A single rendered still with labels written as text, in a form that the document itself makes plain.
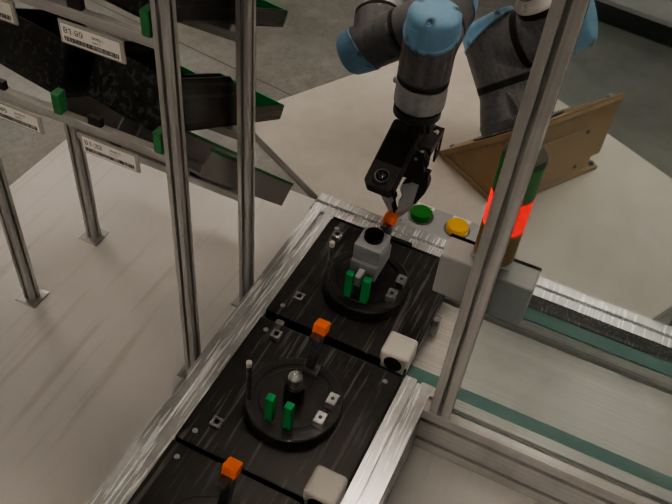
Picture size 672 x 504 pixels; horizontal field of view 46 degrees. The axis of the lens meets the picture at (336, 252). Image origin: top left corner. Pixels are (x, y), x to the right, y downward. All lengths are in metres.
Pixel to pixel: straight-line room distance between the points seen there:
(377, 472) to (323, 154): 0.80
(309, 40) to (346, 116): 1.92
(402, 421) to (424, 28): 0.55
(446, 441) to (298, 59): 2.59
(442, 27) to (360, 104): 0.81
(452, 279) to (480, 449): 0.30
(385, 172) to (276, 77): 2.35
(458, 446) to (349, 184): 0.65
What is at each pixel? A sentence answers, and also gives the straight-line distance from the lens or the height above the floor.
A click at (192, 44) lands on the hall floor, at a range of 3.68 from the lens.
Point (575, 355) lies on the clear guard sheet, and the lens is 1.02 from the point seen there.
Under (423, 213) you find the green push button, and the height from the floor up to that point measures 0.97.
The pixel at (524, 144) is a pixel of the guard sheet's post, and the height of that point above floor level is 1.45.
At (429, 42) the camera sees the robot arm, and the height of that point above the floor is 1.39.
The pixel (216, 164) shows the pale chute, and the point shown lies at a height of 1.19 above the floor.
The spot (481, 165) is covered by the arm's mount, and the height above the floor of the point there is 0.92.
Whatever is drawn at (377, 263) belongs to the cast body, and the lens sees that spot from 1.21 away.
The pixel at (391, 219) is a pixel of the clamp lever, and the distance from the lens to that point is 1.27.
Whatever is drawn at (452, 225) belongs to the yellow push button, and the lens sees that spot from 1.43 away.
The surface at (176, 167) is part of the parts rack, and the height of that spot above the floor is 1.30.
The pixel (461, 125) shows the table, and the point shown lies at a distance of 1.85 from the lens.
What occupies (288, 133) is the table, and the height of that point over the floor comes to 0.86.
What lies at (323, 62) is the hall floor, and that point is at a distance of 3.58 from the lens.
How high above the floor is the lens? 1.94
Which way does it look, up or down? 46 degrees down
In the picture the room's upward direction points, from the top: 7 degrees clockwise
